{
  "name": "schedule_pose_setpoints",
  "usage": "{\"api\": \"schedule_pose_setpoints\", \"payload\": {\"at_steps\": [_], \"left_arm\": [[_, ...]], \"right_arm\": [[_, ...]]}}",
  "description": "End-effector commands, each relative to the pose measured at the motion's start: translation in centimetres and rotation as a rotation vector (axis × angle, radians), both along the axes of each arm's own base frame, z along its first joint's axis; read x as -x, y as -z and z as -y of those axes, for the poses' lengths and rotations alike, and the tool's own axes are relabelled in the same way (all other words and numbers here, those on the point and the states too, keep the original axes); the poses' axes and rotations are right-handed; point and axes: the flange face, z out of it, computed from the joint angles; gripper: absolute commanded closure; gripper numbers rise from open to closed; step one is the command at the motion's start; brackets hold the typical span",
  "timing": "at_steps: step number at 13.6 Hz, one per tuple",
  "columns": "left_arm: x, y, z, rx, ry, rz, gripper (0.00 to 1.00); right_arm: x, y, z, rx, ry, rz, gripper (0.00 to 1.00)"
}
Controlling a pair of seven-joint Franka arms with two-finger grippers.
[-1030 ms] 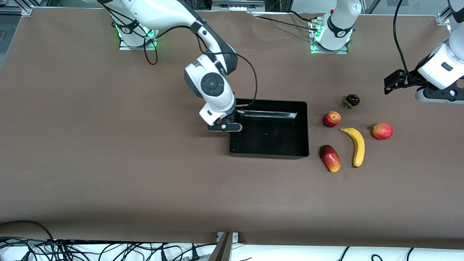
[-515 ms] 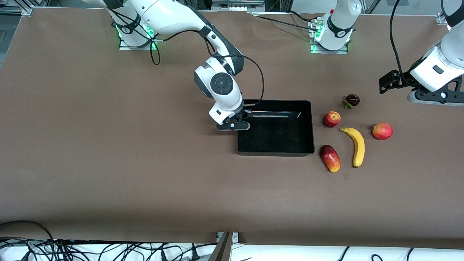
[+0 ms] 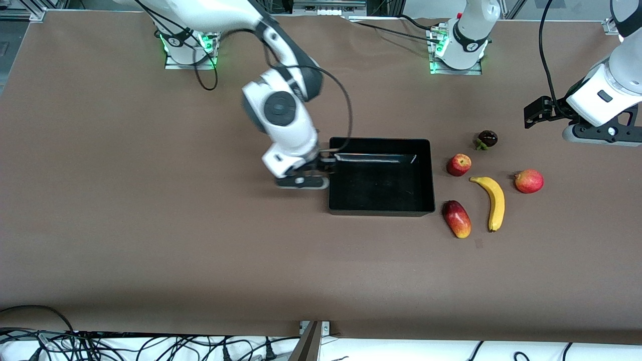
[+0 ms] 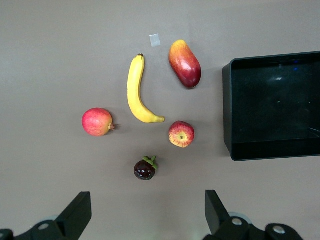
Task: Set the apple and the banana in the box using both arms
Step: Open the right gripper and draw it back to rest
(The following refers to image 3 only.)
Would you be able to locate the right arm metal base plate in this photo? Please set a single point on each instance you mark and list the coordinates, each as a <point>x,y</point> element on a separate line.
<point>173,65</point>

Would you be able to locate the grey metal rail fixture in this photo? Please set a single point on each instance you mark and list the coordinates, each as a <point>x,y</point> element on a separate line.
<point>328,6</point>

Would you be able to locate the metal clamp bracket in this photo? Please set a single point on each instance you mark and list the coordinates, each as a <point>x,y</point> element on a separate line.
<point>311,346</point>

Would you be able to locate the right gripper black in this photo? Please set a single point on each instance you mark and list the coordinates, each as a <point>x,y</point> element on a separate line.
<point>323,164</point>

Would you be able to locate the red yellow mango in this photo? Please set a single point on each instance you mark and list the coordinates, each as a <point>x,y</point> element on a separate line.
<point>457,219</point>

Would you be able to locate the black plastic box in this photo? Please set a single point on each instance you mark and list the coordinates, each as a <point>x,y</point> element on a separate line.
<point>381,190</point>

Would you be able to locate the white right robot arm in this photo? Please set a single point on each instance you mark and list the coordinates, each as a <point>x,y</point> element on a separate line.
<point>281,110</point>

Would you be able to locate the aluminium corner bracket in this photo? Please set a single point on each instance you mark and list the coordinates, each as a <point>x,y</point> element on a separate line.
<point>611,26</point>

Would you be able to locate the red apple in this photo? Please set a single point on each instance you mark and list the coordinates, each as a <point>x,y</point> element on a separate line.
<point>459,165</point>

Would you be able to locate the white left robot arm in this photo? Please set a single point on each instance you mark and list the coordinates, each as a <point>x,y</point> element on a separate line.
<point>602,90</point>

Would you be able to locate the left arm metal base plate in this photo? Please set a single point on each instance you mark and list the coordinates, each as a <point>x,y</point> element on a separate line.
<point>451,71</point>

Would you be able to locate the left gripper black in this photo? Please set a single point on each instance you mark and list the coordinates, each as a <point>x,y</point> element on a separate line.
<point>555,107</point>

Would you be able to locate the brown table cover sheet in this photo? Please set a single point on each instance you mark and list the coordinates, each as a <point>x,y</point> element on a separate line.
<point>150,225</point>

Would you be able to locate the aluminium frame profile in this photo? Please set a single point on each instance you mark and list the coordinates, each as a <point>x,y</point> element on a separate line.
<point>20,10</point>

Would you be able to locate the yellow banana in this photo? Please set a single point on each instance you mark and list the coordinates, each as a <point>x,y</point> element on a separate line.
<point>496,205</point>

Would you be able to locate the dark purple mangosteen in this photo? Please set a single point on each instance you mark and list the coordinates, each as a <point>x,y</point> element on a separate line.
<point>487,138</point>

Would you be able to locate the red pomegranate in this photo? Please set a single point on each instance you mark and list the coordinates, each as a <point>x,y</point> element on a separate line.
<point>529,181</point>

